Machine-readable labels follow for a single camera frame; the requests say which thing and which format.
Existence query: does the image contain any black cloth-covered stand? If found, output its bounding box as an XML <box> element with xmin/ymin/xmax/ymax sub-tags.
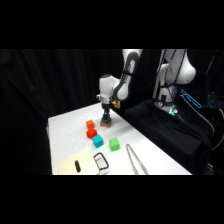
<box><xmin>123</xmin><ymin>99</ymin><xmax>214</xmax><ymax>176</ymax></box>

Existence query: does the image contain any orange cube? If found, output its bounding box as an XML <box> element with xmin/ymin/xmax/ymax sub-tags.
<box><xmin>85</xmin><ymin>119</ymin><xmax>96</xmax><ymax>130</ymax></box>

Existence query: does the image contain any turquoise cube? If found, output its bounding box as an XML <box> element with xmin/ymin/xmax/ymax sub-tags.
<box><xmin>92</xmin><ymin>134</ymin><xmax>105</xmax><ymax>149</ymax></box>

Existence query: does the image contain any yellowish wrist camera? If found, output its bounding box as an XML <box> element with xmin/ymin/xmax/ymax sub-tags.
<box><xmin>111</xmin><ymin>99</ymin><xmax>122</xmax><ymax>110</ymax></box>

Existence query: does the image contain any green cube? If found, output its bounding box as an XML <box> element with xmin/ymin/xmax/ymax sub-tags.
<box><xmin>108</xmin><ymin>137</ymin><xmax>121</xmax><ymax>152</ymax></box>

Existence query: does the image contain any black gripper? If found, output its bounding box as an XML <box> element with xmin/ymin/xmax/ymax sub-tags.
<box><xmin>101</xmin><ymin>103</ymin><xmax>113</xmax><ymax>123</ymax></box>

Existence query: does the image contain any red cube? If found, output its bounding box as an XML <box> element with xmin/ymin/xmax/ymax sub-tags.
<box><xmin>86</xmin><ymin>128</ymin><xmax>98</xmax><ymax>140</ymax></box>

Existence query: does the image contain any yellow cable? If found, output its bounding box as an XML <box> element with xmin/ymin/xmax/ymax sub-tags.
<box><xmin>209</xmin><ymin>108</ymin><xmax>224</xmax><ymax>153</ymax></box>

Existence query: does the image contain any dark brown peg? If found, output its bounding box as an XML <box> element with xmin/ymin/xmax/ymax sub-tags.
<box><xmin>74</xmin><ymin>160</ymin><xmax>82</xmax><ymax>173</ymax></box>

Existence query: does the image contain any light wooden board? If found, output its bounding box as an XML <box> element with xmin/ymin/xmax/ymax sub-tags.
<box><xmin>57</xmin><ymin>147</ymin><xmax>101</xmax><ymax>176</ymax></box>

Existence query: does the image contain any wooden block with blue dot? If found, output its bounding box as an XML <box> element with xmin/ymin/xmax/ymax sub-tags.
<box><xmin>99</xmin><ymin>120</ymin><xmax>113</xmax><ymax>129</ymax></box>

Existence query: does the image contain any blue glowing strip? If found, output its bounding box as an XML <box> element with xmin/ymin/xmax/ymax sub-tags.
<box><xmin>179</xmin><ymin>88</ymin><xmax>203</xmax><ymax>109</ymax></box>

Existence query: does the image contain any teal backlit keyboard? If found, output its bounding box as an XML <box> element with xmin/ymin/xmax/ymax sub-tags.
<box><xmin>206</xmin><ymin>94</ymin><xmax>224</xmax><ymax>108</ymax></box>

